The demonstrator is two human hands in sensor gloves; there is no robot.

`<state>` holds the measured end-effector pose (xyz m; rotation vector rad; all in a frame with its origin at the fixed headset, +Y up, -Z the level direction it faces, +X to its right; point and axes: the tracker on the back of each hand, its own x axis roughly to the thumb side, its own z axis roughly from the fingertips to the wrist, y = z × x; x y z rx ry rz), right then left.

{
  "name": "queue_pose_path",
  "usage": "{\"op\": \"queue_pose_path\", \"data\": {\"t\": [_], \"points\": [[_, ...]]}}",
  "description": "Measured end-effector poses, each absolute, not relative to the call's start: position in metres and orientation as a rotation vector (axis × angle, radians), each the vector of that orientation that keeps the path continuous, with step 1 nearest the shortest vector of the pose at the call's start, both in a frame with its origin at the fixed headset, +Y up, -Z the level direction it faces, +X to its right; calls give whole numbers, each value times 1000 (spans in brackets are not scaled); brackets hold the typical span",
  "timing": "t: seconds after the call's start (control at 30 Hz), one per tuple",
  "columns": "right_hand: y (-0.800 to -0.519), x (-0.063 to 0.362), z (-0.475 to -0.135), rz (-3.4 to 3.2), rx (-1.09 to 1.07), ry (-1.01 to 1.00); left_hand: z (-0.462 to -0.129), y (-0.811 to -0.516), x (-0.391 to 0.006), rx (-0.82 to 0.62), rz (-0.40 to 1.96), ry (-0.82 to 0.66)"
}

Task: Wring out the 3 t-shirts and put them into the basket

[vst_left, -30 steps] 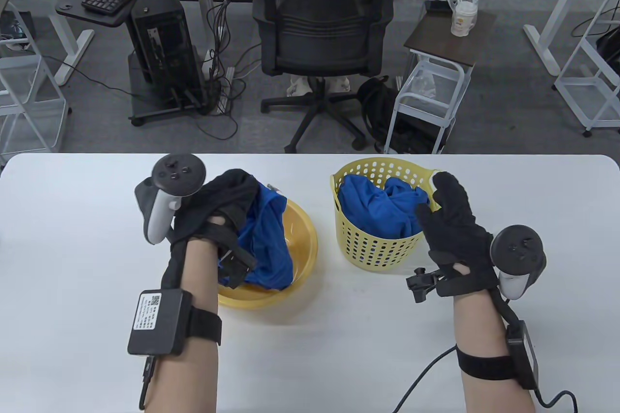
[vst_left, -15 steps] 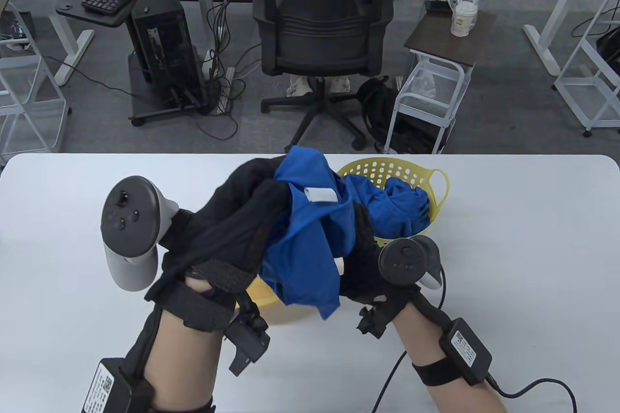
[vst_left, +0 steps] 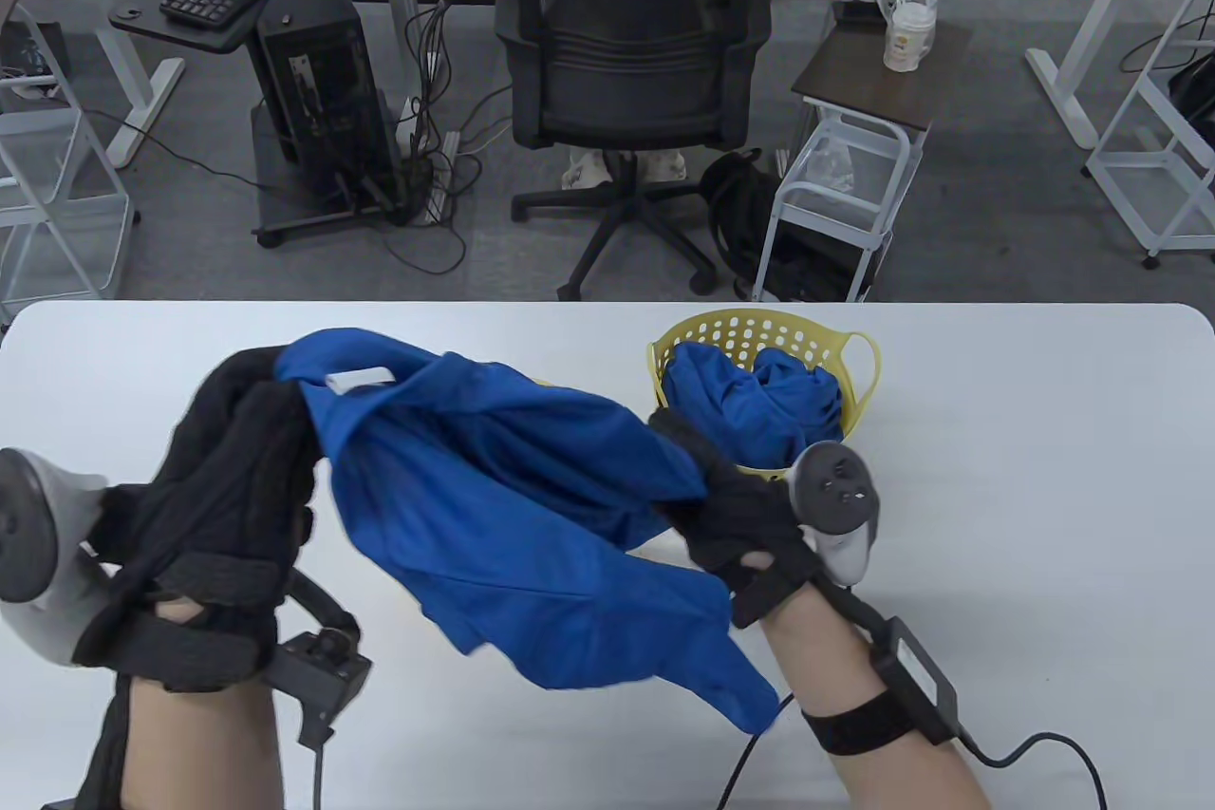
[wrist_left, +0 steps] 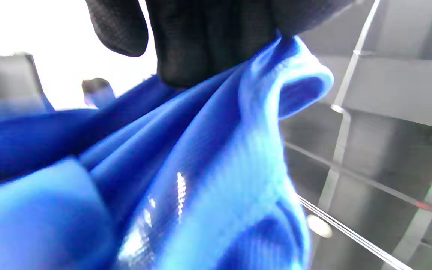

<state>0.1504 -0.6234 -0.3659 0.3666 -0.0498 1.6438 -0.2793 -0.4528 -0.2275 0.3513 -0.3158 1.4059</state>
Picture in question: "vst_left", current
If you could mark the person's right forearm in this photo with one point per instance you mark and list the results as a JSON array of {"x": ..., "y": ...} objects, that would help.
[{"x": 854, "y": 715}]

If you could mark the person's left fingers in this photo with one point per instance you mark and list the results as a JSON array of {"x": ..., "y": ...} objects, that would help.
[{"x": 249, "y": 416}]

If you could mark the person's left forearm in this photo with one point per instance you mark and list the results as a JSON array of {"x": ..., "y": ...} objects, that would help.
[{"x": 204, "y": 744}]

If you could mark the crumpled blue garment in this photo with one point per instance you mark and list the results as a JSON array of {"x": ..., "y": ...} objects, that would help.
[{"x": 759, "y": 406}]

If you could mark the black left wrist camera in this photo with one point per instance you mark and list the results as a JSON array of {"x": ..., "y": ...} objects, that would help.
[{"x": 318, "y": 663}]

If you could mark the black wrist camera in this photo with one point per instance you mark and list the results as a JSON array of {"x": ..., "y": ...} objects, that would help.
[
  {"x": 916, "y": 672},
  {"x": 318, "y": 663}
]

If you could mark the blue shirt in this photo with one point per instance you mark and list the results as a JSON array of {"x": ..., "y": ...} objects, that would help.
[{"x": 532, "y": 506}]

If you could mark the black computer tower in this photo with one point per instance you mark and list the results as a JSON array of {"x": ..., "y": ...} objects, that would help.
[{"x": 323, "y": 88}]

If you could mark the person's left hand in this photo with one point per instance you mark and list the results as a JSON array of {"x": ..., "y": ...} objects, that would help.
[{"x": 228, "y": 506}]

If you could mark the grey controller on left glove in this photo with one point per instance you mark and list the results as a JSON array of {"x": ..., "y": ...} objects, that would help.
[{"x": 38, "y": 554}]

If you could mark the yellow perforated plastic basket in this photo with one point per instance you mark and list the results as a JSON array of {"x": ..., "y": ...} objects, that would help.
[{"x": 759, "y": 337}]

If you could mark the brown top side table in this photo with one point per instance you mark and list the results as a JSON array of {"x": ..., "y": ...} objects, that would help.
[{"x": 873, "y": 88}]

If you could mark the black mesh office chair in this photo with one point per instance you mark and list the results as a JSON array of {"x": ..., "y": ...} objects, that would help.
[{"x": 631, "y": 60}]

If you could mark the grey controller on right glove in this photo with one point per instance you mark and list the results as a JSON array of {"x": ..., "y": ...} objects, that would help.
[{"x": 835, "y": 501}]

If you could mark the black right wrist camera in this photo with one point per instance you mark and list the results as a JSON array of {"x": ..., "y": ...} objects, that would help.
[{"x": 916, "y": 672}]

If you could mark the person's right fingers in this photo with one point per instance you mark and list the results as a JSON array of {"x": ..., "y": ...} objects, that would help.
[{"x": 685, "y": 454}]

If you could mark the black computer cart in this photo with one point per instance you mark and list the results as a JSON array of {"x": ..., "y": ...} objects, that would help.
[{"x": 237, "y": 3}]

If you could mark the grey controller on glove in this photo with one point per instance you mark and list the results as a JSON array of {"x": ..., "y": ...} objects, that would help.
[
  {"x": 38, "y": 554},
  {"x": 835, "y": 501}
]

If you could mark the white cup in plastic bag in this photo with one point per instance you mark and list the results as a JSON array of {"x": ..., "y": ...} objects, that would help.
[{"x": 906, "y": 27}]

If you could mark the person's right hand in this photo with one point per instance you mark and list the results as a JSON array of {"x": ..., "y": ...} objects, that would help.
[{"x": 750, "y": 525}]

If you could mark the white desk frame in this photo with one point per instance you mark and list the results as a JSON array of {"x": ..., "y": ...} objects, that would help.
[{"x": 1092, "y": 22}]

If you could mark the black backpack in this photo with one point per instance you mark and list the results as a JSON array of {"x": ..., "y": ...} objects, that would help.
[{"x": 750, "y": 212}]

